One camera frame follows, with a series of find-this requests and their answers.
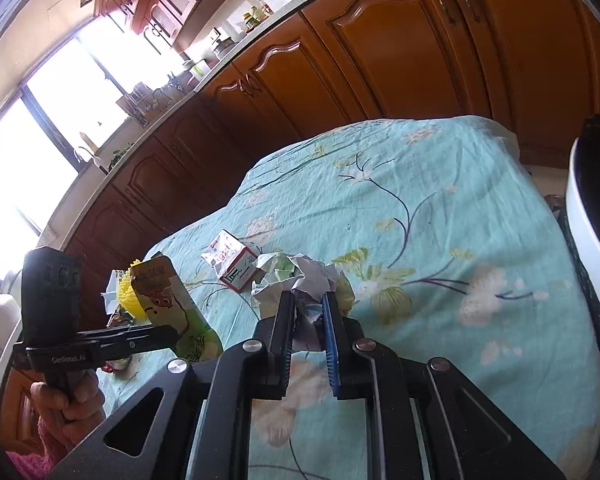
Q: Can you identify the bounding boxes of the green drink pouch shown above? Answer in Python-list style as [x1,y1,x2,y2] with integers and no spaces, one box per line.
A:
[130,255,223,363]

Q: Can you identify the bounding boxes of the white trash bin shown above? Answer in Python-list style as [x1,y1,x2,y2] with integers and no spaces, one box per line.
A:
[566,133,600,323]

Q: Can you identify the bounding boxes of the small white red carton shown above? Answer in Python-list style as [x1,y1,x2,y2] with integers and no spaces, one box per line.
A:
[201,230,258,292]

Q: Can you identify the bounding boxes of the light blue floral tablecloth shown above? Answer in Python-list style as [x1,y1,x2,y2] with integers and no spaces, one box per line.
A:
[156,116,600,479]

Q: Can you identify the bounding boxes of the person's left hand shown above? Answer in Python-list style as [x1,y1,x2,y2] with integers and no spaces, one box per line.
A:
[30,370,106,450]

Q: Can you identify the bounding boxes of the white paper ball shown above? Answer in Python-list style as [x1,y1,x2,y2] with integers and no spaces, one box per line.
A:
[251,252,355,352]

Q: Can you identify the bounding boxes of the kitchen utensil holder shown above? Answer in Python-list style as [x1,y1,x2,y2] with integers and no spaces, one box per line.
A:
[116,82,160,128]

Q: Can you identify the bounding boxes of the wooden lower kitchen cabinets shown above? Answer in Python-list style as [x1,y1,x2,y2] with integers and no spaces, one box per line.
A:
[0,0,600,456]

